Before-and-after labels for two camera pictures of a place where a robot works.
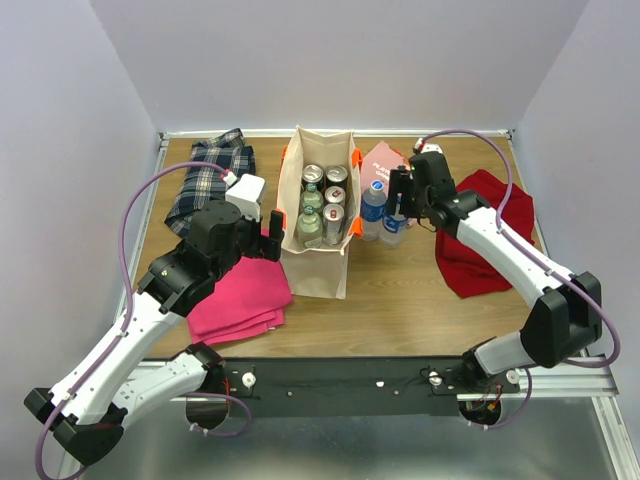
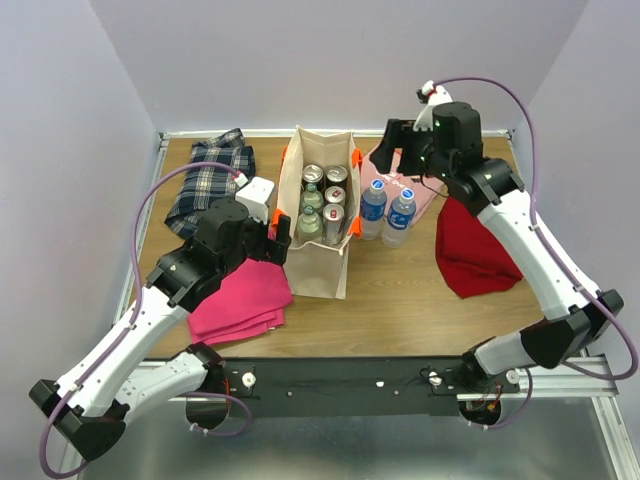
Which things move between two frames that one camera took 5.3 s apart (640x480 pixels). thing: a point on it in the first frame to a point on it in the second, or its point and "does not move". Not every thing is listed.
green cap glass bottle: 310,229 does not move
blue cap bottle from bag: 393,229 does not move
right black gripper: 400,182 to 398,134
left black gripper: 268,247 does not move
